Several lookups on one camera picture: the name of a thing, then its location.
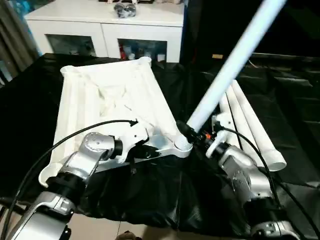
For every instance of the white plastic table leg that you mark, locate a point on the white plastic table leg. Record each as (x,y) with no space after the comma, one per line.
(225,107)
(246,125)
(225,75)
(257,125)

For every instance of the white plastic table top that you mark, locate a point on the white plastic table top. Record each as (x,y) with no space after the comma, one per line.
(87,100)

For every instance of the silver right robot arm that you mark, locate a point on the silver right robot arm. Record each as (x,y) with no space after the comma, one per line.
(240,175)

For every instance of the black plastic mat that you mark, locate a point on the black plastic mat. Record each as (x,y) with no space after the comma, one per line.
(150,195)

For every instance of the small tan label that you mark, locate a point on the small tan label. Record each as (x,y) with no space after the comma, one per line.
(217,56)

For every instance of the white cabinet with glass doors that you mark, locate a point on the white cabinet with glass doors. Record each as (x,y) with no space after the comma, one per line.
(105,30)

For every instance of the clear bag of dark parts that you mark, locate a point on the clear bag of dark parts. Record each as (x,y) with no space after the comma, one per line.
(125,10)

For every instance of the grey curtain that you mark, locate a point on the grey curtain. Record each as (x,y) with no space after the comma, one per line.
(15,37)

